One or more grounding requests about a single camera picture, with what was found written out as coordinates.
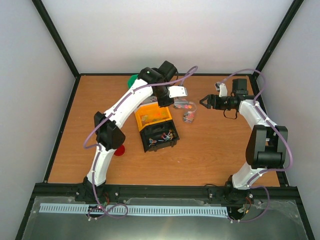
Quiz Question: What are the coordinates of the black candy bin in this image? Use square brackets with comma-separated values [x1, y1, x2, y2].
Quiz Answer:
[139, 120, 180, 153]

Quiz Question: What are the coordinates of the clear plastic jar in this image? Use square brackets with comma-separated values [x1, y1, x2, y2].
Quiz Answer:
[182, 100, 197, 124]

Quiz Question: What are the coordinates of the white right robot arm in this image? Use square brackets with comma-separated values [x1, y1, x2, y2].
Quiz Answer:
[199, 78, 289, 201]

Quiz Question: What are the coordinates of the black enclosure frame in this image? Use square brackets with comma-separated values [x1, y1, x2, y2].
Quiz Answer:
[15, 0, 315, 240]

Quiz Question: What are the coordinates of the red jar lid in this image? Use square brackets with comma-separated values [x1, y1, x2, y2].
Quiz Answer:
[114, 144, 126, 157]

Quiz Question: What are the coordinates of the silver metal scoop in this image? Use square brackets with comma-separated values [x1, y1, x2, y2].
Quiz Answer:
[173, 98, 194, 110]

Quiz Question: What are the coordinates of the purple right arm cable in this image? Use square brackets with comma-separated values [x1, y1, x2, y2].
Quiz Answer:
[219, 69, 294, 224]

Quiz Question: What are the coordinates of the light blue cable duct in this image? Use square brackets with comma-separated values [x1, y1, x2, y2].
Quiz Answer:
[38, 203, 228, 218]

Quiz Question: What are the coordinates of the green candy bin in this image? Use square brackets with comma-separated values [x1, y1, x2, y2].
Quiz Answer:
[127, 74, 138, 89]

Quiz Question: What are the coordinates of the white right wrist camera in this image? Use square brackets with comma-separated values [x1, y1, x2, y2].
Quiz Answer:
[215, 82, 228, 98]

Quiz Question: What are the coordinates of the yellow candy bin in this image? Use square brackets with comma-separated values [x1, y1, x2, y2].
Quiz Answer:
[134, 103, 172, 131]

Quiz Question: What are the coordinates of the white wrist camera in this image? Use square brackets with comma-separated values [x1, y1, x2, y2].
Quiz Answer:
[167, 85, 188, 99]
[215, 82, 228, 98]

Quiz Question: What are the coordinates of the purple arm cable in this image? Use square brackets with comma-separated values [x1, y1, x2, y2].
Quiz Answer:
[219, 69, 294, 224]
[83, 65, 199, 222]

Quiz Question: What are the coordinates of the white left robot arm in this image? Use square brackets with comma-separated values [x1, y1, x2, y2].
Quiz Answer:
[83, 60, 177, 202]

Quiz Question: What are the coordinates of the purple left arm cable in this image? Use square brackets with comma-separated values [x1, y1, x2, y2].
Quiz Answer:
[83, 65, 199, 222]

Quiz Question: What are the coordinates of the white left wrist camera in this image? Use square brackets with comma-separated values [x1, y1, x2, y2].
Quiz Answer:
[167, 85, 188, 99]

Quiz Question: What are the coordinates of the white candy bin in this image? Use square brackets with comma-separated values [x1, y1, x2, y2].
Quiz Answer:
[140, 96, 158, 106]

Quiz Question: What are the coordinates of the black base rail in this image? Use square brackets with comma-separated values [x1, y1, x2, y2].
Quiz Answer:
[32, 183, 300, 207]

